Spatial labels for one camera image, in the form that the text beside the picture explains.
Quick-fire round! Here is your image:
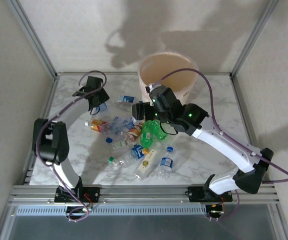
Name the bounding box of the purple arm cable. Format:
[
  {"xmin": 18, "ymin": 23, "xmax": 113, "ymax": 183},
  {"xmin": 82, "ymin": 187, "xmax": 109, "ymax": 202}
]
[
  {"xmin": 34, "ymin": 70, "xmax": 108, "ymax": 223},
  {"xmin": 148, "ymin": 68, "xmax": 288, "ymax": 222}
]

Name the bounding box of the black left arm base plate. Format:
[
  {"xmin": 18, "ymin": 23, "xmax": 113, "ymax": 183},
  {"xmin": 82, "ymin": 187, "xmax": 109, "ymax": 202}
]
[{"xmin": 54, "ymin": 186, "xmax": 101, "ymax": 204}]

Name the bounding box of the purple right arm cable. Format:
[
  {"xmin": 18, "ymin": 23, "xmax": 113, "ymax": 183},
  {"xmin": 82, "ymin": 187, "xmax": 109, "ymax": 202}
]
[{"xmin": 148, "ymin": 68, "xmax": 288, "ymax": 222}]

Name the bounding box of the aluminium lower frame post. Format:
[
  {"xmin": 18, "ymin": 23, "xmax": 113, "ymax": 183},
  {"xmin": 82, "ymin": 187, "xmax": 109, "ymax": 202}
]
[
  {"xmin": 267, "ymin": 202, "xmax": 288, "ymax": 240},
  {"xmin": 0, "ymin": 199, "xmax": 18, "ymax": 240}
]

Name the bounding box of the clear bottle green cap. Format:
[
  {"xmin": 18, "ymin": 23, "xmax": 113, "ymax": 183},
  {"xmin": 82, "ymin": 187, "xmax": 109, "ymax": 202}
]
[{"xmin": 108, "ymin": 154, "xmax": 133, "ymax": 168}]

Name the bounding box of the perforated metal strip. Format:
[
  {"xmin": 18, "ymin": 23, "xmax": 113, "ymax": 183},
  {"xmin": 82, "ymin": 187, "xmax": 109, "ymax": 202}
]
[{"xmin": 16, "ymin": 205, "xmax": 206, "ymax": 216}]

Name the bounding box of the bottle orange red label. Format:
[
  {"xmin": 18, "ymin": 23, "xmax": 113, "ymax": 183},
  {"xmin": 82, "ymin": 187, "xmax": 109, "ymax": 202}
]
[{"xmin": 85, "ymin": 118, "xmax": 109, "ymax": 133}]

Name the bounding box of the cream ribbed plastic bin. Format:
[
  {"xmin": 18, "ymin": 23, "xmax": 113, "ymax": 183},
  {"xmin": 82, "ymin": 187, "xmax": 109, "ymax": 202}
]
[{"xmin": 137, "ymin": 51, "xmax": 200, "ymax": 107}]

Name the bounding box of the black right camera cable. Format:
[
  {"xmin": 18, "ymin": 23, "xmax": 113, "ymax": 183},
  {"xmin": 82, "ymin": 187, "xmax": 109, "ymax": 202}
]
[{"xmin": 159, "ymin": 121, "xmax": 179, "ymax": 136}]

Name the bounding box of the clear bottle cream label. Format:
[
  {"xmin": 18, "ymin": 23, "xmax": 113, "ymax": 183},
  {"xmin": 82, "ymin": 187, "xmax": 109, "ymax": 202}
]
[{"xmin": 133, "ymin": 149, "xmax": 159, "ymax": 181}]

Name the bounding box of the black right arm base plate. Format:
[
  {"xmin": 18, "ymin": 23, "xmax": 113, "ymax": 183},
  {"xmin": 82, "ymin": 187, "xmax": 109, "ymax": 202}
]
[{"xmin": 187, "ymin": 186, "xmax": 234, "ymax": 204}]

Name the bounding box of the green bottle yellow cap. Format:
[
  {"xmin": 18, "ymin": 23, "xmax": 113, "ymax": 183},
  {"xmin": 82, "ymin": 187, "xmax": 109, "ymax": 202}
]
[{"xmin": 140, "ymin": 129, "xmax": 154, "ymax": 155}]

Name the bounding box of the crushed green plastic bottle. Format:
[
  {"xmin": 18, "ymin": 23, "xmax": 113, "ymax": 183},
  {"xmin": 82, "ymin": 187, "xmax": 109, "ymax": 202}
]
[{"xmin": 143, "ymin": 119, "xmax": 175, "ymax": 143}]

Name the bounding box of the clear bottle blue cap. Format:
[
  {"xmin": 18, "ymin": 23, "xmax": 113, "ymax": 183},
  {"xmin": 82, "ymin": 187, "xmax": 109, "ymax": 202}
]
[{"xmin": 158, "ymin": 146, "xmax": 174, "ymax": 179}]

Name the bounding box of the aluminium frame post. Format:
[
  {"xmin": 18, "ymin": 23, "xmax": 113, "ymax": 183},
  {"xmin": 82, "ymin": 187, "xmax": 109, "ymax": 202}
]
[
  {"xmin": 0, "ymin": 199, "xmax": 18, "ymax": 240},
  {"xmin": 6, "ymin": 0, "xmax": 61, "ymax": 80},
  {"xmin": 230, "ymin": 0, "xmax": 281, "ymax": 78},
  {"xmin": 267, "ymin": 202, "xmax": 288, "ymax": 240}
]

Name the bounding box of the aluminium front rail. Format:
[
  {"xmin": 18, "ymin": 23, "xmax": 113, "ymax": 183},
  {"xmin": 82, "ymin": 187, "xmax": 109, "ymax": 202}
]
[{"xmin": 8, "ymin": 184, "xmax": 281, "ymax": 204}]

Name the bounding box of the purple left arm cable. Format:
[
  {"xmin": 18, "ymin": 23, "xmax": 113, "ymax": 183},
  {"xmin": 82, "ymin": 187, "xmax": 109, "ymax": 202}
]
[{"xmin": 34, "ymin": 70, "xmax": 108, "ymax": 223}]

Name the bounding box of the crushed clear bottle blue label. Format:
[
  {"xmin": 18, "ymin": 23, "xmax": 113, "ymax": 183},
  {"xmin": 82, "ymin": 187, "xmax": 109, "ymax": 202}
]
[{"xmin": 101, "ymin": 116, "xmax": 137, "ymax": 137}]

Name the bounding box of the bottle brown label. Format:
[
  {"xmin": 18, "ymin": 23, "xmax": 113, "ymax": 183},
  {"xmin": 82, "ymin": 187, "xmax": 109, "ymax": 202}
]
[{"xmin": 124, "ymin": 121, "xmax": 144, "ymax": 145}]

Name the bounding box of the clear bottle large blue label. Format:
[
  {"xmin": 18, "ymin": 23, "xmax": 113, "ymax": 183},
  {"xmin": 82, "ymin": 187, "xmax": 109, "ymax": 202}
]
[{"xmin": 127, "ymin": 144, "xmax": 145, "ymax": 160}]

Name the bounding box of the small lit circuit board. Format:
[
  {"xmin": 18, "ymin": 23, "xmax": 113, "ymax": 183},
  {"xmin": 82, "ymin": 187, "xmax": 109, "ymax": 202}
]
[
  {"xmin": 205, "ymin": 204, "xmax": 225, "ymax": 218},
  {"xmin": 66, "ymin": 205, "xmax": 94, "ymax": 219}
]

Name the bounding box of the aluminium side rail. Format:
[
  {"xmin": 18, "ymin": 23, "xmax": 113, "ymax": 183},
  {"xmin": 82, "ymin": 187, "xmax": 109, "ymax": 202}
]
[
  {"xmin": 230, "ymin": 74, "xmax": 278, "ymax": 187},
  {"xmin": 22, "ymin": 74, "xmax": 59, "ymax": 186}
]

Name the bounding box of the small bottle green white label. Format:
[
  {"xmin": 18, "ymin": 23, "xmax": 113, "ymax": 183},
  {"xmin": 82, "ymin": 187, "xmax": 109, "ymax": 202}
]
[{"xmin": 105, "ymin": 136, "xmax": 132, "ymax": 151}]

